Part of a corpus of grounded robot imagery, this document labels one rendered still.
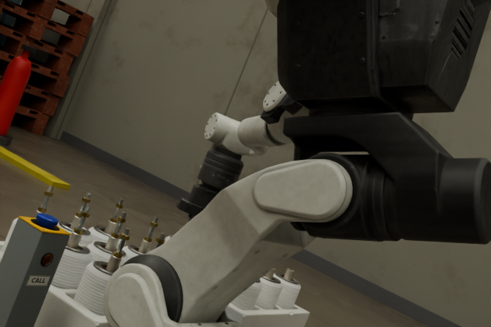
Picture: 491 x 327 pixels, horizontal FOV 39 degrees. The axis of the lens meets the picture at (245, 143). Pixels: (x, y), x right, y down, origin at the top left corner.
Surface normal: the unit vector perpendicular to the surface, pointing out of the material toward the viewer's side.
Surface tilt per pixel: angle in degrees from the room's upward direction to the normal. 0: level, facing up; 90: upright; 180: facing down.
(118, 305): 90
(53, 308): 90
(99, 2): 90
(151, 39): 90
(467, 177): 69
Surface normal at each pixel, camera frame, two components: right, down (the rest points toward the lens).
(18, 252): -0.49, -0.19
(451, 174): -0.43, -0.62
